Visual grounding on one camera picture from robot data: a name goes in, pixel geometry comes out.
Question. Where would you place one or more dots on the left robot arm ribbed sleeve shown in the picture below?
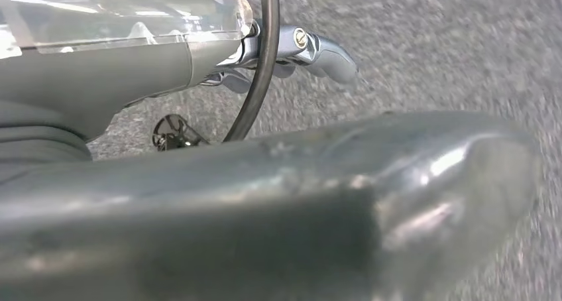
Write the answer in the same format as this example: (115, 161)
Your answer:
(35, 145)

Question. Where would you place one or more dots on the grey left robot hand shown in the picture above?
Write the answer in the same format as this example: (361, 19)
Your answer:
(110, 75)

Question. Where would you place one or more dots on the small black metal object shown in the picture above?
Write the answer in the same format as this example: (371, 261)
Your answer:
(173, 134)

